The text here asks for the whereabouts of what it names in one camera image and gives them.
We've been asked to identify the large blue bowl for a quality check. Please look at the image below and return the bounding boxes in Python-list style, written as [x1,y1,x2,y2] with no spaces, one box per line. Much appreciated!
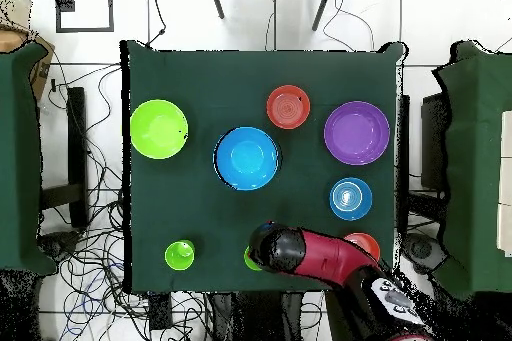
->
[213,126,280,192]

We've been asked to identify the orange bowl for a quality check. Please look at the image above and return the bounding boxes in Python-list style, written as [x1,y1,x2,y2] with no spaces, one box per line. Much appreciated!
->
[343,232,382,263]
[266,84,312,131]

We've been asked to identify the dark green tablecloth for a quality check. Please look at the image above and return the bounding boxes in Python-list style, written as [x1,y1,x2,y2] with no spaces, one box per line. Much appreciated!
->
[120,39,406,294]

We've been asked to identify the small blue bowl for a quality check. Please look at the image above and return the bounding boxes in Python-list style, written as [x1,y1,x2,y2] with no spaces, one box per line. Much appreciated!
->
[328,177,374,222]

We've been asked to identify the large green bowl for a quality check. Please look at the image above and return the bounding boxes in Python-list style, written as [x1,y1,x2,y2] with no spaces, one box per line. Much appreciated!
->
[129,99,189,161]

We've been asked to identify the purple bowl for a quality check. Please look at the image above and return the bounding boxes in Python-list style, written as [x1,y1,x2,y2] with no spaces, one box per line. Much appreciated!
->
[323,100,391,167]

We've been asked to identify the green stepped cup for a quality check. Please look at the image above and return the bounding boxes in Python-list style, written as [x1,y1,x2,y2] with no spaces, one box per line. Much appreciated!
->
[164,239,196,272]

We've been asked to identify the black tripod leg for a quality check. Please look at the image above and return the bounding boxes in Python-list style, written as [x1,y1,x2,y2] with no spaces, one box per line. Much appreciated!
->
[207,0,226,21]
[311,0,337,33]

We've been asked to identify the black box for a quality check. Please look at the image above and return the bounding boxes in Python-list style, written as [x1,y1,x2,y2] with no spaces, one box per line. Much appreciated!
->
[419,92,451,192]

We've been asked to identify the black floor stand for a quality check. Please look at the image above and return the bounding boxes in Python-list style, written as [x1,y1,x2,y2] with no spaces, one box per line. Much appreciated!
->
[39,86,90,230]

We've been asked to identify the grey stand base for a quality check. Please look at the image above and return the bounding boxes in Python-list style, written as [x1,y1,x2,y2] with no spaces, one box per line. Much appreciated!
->
[401,231,449,275]
[37,230,81,263]

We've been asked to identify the green cloth side table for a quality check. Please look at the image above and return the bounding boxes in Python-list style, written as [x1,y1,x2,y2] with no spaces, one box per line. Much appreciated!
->
[431,40,512,302]
[0,42,58,277]

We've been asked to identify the brown cardboard box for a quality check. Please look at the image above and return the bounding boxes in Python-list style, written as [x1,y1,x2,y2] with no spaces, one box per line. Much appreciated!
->
[0,27,56,99]

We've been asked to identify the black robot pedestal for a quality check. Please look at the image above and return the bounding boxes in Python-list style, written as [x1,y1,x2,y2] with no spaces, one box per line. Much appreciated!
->
[207,291,307,341]

